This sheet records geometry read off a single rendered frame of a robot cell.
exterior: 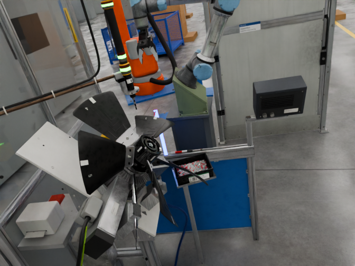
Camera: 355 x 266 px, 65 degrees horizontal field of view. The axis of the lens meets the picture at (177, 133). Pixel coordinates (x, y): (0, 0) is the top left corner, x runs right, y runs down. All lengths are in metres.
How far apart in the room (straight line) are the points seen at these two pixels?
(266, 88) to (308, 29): 1.62
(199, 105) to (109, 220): 1.07
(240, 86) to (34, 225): 2.37
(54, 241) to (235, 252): 1.32
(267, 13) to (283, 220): 1.88
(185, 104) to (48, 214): 1.04
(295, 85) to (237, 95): 1.63
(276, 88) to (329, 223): 1.31
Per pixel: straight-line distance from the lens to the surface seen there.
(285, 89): 1.58
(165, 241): 2.44
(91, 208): 1.13
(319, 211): 2.61
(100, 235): 1.04
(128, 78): 1.20
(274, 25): 3.04
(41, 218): 1.52
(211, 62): 1.74
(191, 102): 1.87
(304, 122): 3.50
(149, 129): 1.43
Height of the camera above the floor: 1.84
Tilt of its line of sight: 29 degrees down
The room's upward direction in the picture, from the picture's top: 12 degrees counter-clockwise
